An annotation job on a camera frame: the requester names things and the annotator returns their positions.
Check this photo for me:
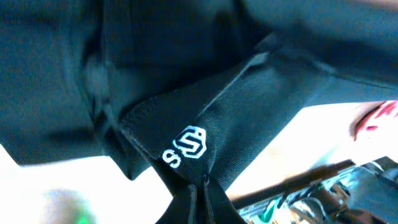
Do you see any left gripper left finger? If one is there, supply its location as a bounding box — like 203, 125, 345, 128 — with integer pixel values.
156, 185, 197, 224

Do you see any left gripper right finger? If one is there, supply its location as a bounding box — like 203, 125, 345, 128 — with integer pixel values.
203, 177, 246, 224

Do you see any black t-shirt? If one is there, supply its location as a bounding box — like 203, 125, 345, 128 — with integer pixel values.
1, 1, 397, 192

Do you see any red t-shirt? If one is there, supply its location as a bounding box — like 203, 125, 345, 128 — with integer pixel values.
349, 100, 397, 142

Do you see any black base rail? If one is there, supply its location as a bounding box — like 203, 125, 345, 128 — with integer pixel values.
231, 155, 398, 224

